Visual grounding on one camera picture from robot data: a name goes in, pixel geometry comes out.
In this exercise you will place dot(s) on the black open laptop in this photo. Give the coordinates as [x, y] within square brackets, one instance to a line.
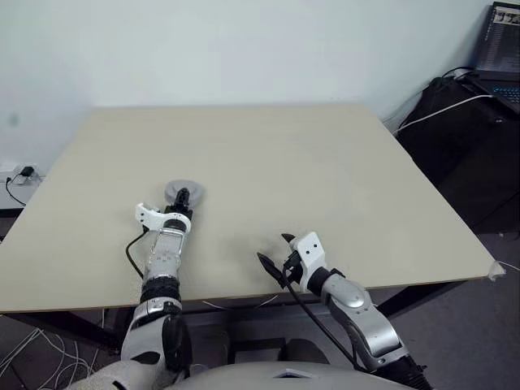
[499, 44]

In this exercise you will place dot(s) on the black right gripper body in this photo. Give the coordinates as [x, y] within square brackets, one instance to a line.
[293, 266]

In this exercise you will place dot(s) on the white wall power strip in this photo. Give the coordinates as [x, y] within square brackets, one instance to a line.
[12, 168]

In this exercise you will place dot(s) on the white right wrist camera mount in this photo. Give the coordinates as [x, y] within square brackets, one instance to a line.
[310, 252]

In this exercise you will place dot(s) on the clear tape on table corner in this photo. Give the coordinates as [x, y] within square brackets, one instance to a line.
[497, 270]

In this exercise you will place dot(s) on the round motor housing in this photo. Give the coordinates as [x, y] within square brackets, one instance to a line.
[202, 198]

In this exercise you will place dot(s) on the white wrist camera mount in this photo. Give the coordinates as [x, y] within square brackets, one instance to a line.
[148, 215]
[310, 252]

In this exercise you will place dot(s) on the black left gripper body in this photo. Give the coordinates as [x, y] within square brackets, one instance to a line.
[178, 211]

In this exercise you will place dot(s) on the black power adapter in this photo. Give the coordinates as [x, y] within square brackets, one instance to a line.
[27, 170]

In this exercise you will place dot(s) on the large black bag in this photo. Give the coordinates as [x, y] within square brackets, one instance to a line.
[455, 162]

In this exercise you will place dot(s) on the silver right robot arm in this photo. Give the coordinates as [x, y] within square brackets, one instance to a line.
[353, 300]

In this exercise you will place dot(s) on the black metal table frame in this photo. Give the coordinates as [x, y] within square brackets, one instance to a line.
[418, 298]

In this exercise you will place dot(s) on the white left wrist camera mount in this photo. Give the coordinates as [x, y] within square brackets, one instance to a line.
[148, 215]

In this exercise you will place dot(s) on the silver robot torso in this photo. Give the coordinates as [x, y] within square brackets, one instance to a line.
[252, 378]

